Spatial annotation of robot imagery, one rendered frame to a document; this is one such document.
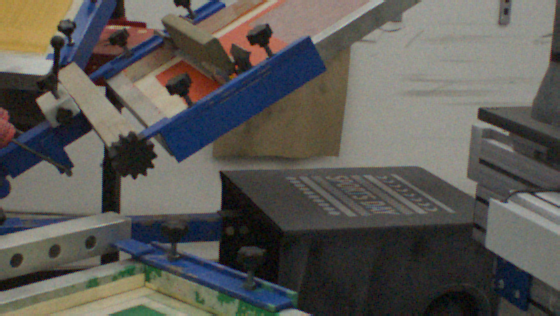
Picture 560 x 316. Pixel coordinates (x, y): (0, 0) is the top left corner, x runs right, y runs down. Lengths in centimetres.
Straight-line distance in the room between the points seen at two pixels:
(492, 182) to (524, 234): 30
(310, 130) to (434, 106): 56
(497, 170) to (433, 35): 283
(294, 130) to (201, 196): 44
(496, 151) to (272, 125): 265
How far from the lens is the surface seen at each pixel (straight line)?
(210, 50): 200
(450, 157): 474
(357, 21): 196
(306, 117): 436
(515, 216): 150
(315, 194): 233
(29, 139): 213
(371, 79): 452
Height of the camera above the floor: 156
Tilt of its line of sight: 14 degrees down
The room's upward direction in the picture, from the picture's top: 3 degrees clockwise
